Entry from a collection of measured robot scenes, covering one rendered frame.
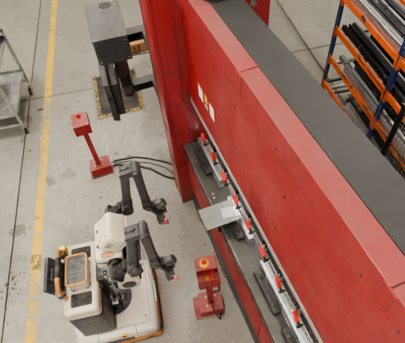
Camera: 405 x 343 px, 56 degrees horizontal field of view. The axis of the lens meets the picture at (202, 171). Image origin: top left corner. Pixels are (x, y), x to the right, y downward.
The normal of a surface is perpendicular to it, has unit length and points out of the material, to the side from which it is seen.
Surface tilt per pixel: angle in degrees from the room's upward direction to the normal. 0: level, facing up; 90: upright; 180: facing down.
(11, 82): 1
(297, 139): 0
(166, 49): 90
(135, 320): 0
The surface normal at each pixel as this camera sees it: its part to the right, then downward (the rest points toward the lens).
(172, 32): 0.35, 0.73
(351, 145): -0.07, -0.61
